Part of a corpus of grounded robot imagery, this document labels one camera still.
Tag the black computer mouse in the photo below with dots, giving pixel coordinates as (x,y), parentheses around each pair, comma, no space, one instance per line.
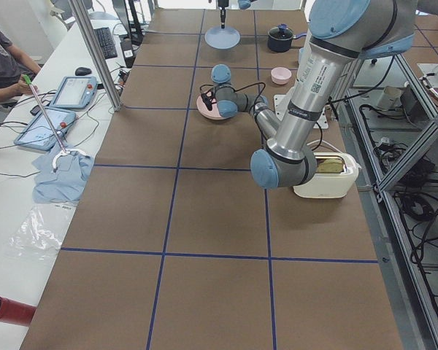
(82,71)

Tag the near teach pendant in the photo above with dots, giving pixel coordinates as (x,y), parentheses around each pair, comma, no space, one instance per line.
(38,134)

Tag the black keyboard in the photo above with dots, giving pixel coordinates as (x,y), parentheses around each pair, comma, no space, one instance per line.
(106,42)

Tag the blue cloth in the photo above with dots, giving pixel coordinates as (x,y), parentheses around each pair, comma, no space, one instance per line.
(67,183)

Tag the cream toaster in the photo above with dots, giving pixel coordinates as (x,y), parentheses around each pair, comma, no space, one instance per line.
(336,173)

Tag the red cylinder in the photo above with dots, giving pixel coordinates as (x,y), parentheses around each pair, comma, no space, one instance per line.
(14,312)

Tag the dark blue pot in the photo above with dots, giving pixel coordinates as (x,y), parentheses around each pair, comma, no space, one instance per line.
(281,37)

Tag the seated person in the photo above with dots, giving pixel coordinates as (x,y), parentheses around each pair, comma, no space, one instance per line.
(14,63)

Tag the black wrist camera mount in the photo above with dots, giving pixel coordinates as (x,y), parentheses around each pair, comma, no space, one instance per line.
(208,96)

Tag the far teach pendant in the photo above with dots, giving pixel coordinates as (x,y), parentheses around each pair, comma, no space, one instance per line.
(75,92)

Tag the light blue plate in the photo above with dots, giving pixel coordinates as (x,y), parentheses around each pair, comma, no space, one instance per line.
(222,38)

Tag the reacher grabber tool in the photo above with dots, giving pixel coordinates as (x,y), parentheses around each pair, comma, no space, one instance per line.
(63,150)

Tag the teach pendant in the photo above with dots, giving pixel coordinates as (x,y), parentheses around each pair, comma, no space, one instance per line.
(38,134)
(75,92)

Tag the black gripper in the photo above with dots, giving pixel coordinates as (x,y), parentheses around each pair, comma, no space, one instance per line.
(223,14)
(209,102)

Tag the aluminium frame post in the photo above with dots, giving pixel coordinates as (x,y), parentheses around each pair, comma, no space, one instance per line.
(84,22)

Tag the clear plastic bag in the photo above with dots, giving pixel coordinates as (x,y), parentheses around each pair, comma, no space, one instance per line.
(42,232)

